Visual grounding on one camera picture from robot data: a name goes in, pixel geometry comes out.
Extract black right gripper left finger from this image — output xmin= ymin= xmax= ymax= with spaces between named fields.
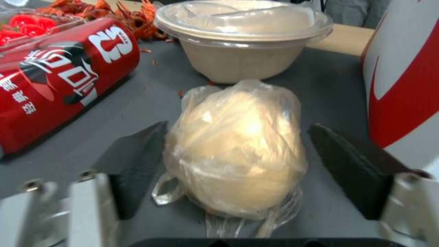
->
xmin=0 ymin=121 xmax=169 ymax=247

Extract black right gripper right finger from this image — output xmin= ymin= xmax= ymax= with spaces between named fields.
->
xmin=307 ymin=123 xmax=439 ymax=247

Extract pile of red crayfish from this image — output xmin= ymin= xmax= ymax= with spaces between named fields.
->
xmin=37 ymin=0 xmax=169 ymax=42

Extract beige bowl with clear lid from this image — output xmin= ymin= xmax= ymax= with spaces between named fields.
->
xmin=154 ymin=0 xmax=334 ymax=84

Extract steamed bun in plastic bag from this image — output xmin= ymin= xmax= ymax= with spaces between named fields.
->
xmin=151 ymin=79 xmax=308 ymax=237

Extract clear box of red food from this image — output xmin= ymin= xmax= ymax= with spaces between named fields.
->
xmin=0 ymin=8 xmax=86 ymax=52

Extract red cola can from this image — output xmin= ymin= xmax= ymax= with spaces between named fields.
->
xmin=0 ymin=17 xmax=141 ymax=161

